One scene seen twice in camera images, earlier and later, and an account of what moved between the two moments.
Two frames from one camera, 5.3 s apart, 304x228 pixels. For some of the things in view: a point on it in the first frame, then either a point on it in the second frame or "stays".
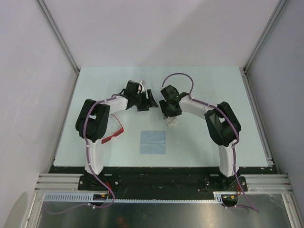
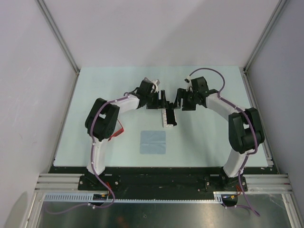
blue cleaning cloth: [153, 142] stays
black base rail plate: [127, 180] stays
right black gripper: [164, 105] → [182, 93]
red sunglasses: [104, 140] stays
